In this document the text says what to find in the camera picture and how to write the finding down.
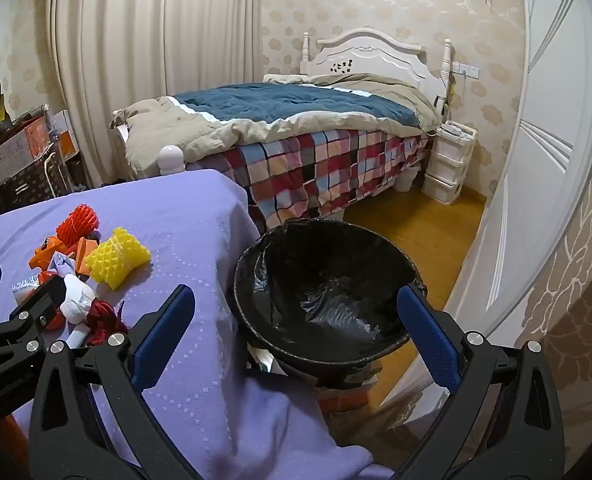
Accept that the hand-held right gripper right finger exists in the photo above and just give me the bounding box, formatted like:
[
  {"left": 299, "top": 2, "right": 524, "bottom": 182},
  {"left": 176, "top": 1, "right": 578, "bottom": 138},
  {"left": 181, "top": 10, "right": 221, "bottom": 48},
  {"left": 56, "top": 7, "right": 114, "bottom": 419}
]
[{"left": 391, "top": 282, "right": 566, "bottom": 480}]

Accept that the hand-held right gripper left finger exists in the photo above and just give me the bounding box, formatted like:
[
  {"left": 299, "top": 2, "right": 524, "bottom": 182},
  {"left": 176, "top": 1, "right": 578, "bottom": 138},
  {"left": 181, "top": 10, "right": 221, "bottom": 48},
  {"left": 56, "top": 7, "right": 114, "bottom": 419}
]
[{"left": 26, "top": 284, "right": 211, "bottom": 480}]

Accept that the white printed paper scrap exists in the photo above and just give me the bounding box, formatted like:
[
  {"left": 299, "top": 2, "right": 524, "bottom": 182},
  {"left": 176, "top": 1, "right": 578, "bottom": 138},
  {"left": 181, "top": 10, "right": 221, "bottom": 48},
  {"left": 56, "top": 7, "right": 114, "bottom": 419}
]
[{"left": 10, "top": 277, "right": 42, "bottom": 303}]

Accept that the white tissue ball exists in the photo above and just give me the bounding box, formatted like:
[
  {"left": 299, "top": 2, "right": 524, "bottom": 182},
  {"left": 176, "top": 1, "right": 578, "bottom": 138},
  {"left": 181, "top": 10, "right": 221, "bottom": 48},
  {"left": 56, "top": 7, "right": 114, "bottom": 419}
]
[{"left": 58, "top": 275, "right": 97, "bottom": 325}]

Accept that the light purple cloth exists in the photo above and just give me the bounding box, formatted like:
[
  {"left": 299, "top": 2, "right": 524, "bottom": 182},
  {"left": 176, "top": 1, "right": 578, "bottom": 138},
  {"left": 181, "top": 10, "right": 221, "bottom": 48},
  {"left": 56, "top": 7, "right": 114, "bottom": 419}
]
[{"left": 48, "top": 252, "right": 79, "bottom": 277}]

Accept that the orange wrapper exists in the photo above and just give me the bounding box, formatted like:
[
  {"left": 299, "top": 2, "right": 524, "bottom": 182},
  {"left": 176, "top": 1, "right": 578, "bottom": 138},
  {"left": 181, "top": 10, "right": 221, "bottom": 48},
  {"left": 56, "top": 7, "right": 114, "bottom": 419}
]
[{"left": 30, "top": 236, "right": 77, "bottom": 271}]

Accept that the orange carton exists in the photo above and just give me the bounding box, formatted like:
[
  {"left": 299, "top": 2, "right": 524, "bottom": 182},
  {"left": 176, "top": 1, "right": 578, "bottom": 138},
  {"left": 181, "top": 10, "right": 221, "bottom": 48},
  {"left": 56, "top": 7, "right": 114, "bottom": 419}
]
[{"left": 73, "top": 237, "right": 101, "bottom": 276}]

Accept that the yellow foam fruit net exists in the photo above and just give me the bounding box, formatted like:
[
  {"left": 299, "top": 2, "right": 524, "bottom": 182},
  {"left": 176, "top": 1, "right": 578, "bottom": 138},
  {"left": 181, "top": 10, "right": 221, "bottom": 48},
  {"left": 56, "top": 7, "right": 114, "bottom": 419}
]
[{"left": 84, "top": 227, "right": 153, "bottom": 290}]

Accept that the red foam fruit net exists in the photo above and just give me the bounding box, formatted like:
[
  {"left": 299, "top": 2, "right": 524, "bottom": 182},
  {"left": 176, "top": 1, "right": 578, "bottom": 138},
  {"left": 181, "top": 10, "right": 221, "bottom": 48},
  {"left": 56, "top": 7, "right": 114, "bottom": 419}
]
[{"left": 56, "top": 203, "right": 100, "bottom": 246}]

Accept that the black bagged waste bin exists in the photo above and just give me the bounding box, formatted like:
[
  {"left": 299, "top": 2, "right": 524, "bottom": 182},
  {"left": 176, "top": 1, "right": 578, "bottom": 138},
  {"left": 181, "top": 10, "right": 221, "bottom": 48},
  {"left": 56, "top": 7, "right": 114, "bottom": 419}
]
[{"left": 233, "top": 218, "right": 427, "bottom": 391}]

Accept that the purple tablecloth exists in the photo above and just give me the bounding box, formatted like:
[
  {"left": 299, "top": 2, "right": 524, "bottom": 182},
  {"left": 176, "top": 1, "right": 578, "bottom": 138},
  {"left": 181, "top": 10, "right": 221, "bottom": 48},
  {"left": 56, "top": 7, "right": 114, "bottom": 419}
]
[{"left": 0, "top": 169, "right": 391, "bottom": 480}]

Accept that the brown patterned bag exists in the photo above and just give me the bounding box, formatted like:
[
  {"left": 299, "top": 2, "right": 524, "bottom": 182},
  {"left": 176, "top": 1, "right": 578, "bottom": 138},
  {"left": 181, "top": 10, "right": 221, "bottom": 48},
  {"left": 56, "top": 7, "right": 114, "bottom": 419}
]
[{"left": 0, "top": 147, "right": 74, "bottom": 216}]

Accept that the small white bucket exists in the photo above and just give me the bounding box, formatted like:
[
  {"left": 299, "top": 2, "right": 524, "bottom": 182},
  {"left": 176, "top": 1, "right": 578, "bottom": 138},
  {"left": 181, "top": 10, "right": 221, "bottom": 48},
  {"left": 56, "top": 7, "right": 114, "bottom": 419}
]
[{"left": 393, "top": 165, "right": 419, "bottom": 193}]

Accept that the white and orange box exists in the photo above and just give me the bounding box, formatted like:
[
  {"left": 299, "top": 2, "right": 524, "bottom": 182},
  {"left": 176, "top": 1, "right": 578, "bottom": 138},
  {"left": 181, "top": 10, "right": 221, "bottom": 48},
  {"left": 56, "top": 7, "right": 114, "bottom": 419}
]
[{"left": 51, "top": 110, "right": 82, "bottom": 158}]

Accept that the white plastic drawer unit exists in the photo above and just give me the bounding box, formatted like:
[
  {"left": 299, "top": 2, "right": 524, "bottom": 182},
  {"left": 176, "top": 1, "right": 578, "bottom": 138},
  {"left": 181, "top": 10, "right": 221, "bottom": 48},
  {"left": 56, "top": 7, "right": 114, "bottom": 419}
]
[{"left": 422, "top": 121, "right": 477, "bottom": 206}]

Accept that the white bedpost knob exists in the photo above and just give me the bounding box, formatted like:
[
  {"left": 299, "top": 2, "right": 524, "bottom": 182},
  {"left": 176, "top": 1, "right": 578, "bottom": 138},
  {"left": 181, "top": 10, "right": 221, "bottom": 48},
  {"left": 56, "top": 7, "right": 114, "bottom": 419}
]
[{"left": 157, "top": 145, "right": 187, "bottom": 177}]

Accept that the plaid bedsheet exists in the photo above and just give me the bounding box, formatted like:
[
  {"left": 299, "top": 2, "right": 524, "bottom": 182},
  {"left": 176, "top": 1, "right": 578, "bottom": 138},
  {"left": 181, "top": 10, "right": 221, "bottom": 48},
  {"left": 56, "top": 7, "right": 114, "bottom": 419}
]
[{"left": 188, "top": 127, "right": 434, "bottom": 233}]

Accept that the white panelled door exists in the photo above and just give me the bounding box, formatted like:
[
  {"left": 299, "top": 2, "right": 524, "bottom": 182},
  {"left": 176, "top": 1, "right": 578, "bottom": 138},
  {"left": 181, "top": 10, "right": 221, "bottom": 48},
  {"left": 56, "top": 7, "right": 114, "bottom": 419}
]
[{"left": 381, "top": 0, "right": 592, "bottom": 411}]

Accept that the cream curtain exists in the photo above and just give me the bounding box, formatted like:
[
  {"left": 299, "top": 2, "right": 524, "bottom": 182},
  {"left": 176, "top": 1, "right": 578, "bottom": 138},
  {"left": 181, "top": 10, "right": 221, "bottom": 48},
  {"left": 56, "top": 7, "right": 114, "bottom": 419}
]
[{"left": 46, "top": 0, "right": 271, "bottom": 193}]

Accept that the bed with checkered blanket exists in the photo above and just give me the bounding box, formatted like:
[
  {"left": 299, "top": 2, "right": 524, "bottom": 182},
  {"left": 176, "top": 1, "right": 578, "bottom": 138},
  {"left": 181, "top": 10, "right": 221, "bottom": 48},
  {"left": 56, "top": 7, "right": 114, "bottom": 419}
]
[{"left": 110, "top": 74, "right": 441, "bottom": 163}]

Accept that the white bed headboard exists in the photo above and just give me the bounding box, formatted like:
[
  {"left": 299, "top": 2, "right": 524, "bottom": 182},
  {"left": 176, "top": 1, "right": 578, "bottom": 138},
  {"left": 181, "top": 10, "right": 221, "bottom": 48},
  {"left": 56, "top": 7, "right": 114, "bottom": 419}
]
[{"left": 300, "top": 27, "right": 456, "bottom": 93}]

